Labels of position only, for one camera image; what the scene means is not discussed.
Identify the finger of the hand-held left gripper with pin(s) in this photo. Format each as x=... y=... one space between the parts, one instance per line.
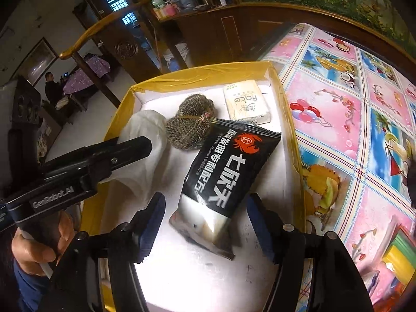
x=130 y=149
x=71 y=159

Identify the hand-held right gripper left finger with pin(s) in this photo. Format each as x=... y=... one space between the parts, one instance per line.
x=151 y=227

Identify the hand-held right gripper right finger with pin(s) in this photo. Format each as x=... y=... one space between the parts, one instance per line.
x=260 y=230

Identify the white cloth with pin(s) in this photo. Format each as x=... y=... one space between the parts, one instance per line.
x=143 y=126

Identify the black snack packet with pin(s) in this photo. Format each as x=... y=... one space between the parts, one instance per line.
x=227 y=169

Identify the yellow cardboard box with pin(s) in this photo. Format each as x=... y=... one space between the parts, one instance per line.
x=201 y=71

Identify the bagged colourful cloth pack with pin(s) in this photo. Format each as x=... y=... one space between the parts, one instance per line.
x=399 y=253

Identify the person's left forearm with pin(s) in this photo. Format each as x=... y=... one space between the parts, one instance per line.
x=22 y=286

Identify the person's left hand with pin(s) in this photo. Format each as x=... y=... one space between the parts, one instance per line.
x=35 y=243

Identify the grey knitted scrubber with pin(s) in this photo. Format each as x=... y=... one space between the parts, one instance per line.
x=185 y=130

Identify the dark wooden furniture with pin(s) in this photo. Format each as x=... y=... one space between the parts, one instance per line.
x=24 y=110

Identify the table with purple cloth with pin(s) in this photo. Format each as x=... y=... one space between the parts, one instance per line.
x=81 y=78

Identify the white plastic bucket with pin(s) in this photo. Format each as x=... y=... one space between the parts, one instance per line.
x=177 y=53

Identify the cream tissue pack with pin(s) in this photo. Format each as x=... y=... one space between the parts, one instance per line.
x=243 y=100

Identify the carved wooden chair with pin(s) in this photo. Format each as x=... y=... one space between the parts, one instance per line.
x=97 y=29

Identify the pink plastic container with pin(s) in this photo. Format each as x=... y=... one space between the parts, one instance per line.
x=169 y=10

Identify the wooden sideboard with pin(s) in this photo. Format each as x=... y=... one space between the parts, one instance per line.
x=211 y=29

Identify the wooden door with window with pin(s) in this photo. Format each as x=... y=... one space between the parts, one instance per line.
x=115 y=5

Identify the framed wall picture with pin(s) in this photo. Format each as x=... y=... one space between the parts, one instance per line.
x=40 y=60

